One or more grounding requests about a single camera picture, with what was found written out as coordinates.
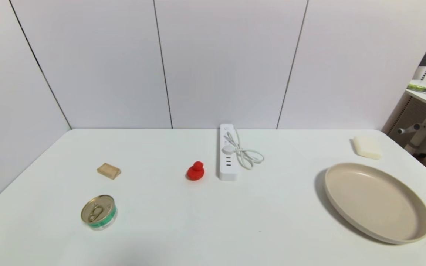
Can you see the tin can with green label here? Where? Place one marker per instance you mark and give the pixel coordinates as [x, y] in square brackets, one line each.
[97, 212]

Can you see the white soap bar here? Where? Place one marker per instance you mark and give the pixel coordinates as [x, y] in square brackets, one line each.
[367, 147]

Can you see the beige round plate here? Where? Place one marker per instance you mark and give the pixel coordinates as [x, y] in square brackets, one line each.
[377, 203]

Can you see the small wooden block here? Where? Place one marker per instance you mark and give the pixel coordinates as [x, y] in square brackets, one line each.
[108, 170]

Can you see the red rubber duck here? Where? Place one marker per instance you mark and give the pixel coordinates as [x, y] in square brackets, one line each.
[196, 172]

